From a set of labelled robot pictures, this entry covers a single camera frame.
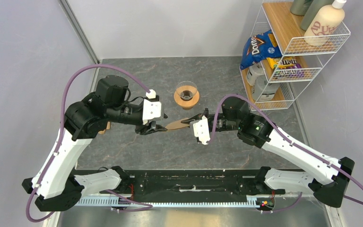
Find single brown paper filter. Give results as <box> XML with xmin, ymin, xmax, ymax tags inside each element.
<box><xmin>165</xmin><ymin>118</ymin><xmax>190</xmax><ymax>130</ymax></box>

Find clear glass dripper cone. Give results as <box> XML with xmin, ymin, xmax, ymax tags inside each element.
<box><xmin>176</xmin><ymin>81</ymin><xmax>198</xmax><ymax>101</ymax></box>

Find brown paper coffee filters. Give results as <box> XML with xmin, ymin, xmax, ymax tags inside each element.
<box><xmin>98</xmin><ymin>122</ymin><xmax>111</xmax><ymax>135</ymax></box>

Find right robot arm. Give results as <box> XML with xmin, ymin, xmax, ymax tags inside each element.
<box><xmin>182</xmin><ymin>96</ymin><xmax>355</xmax><ymax>208</ymax></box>

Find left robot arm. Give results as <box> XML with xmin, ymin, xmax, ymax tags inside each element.
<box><xmin>22</xmin><ymin>75</ymin><xmax>166</xmax><ymax>212</ymax></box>

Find blue doritos chip bag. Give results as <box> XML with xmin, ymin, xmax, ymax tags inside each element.
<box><xmin>240</xmin><ymin>30</ymin><xmax>282</xmax><ymax>70</ymax></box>

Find yellow m&m candy bag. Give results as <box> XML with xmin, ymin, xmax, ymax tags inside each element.
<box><xmin>266</xmin><ymin>56</ymin><xmax>304</xmax><ymax>78</ymax></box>

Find green pump bottle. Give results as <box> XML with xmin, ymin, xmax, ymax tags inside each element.
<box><xmin>300</xmin><ymin>0</ymin><xmax>334</xmax><ymax>31</ymax></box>
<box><xmin>290</xmin><ymin>0</ymin><xmax>313</xmax><ymax>16</ymax></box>

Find cream pump lotion bottle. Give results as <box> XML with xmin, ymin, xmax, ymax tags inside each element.
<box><xmin>304</xmin><ymin>0</ymin><xmax>346</xmax><ymax>47</ymax></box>

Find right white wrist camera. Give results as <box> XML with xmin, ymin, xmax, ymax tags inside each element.
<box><xmin>190</xmin><ymin>116</ymin><xmax>210</xmax><ymax>145</ymax></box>

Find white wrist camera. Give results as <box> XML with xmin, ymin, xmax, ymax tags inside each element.
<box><xmin>142</xmin><ymin>89</ymin><xmax>164</xmax><ymax>125</ymax></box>
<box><xmin>190</xmin><ymin>116</ymin><xmax>210</xmax><ymax>145</ymax></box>

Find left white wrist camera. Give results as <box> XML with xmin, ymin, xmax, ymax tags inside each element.
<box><xmin>142</xmin><ymin>89</ymin><xmax>164</xmax><ymax>125</ymax></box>

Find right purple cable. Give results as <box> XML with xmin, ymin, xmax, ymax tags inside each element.
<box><xmin>208</xmin><ymin>94</ymin><xmax>363</xmax><ymax>214</ymax></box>

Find purple cable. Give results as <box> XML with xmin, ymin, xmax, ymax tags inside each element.
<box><xmin>25</xmin><ymin>64</ymin><xmax>154</xmax><ymax>223</ymax></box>
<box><xmin>208</xmin><ymin>94</ymin><xmax>363</xmax><ymax>214</ymax></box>

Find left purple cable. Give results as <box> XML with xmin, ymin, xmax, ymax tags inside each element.
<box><xmin>25</xmin><ymin>64</ymin><xmax>154</xmax><ymax>223</ymax></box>

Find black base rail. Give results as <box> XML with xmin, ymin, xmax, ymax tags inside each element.
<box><xmin>114</xmin><ymin>169</ymin><xmax>288</xmax><ymax>203</ymax></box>

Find white wire shelf rack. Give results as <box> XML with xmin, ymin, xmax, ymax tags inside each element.
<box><xmin>240</xmin><ymin>0</ymin><xmax>351</xmax><ymax>110</ymax></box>

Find white cable duct strip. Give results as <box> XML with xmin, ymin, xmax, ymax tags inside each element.
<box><xmin>75</xmin><ymin>193</ymin><xmax>264</xmax><ymax>208</ymax></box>

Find aluminium frame post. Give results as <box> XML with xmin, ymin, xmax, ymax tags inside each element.
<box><xmin>58</xmin><ymin>0</ymin><xmax>101</xmax><ymax>63</ymax></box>

